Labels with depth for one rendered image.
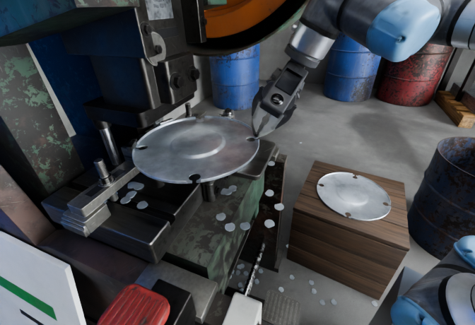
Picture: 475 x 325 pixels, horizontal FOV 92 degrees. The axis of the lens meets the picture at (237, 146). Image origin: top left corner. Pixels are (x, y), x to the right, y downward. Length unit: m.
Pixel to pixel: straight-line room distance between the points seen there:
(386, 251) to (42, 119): 1.09
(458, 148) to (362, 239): 0.79
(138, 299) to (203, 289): 0.15
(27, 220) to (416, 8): 0.82
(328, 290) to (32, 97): 1.20
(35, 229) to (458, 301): 0.81
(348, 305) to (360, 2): 1.09
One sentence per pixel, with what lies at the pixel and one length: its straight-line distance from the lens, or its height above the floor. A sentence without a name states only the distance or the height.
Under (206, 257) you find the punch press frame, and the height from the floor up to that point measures 0.64.
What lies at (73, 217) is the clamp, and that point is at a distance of 0.53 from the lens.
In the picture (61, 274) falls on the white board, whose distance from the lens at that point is 0.69.
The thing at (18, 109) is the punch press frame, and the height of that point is 0.89.
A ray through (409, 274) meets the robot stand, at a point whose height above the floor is 0.45.
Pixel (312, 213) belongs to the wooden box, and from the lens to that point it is 0.99.
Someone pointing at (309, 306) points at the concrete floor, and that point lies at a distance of 1.18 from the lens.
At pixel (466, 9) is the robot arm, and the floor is 1.04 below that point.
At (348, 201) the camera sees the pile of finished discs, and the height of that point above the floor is 0.36.
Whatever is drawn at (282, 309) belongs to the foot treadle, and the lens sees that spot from 0.98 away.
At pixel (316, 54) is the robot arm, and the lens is 0.46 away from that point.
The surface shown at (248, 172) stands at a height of 0.78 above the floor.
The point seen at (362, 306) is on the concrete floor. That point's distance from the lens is 1.25.
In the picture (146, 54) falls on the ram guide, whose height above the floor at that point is 1.00.
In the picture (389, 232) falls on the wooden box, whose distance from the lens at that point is 1.03.
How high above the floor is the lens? 1.06
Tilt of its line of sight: 32 degrees down
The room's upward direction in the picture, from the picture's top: 2 degrees counter-clockwise
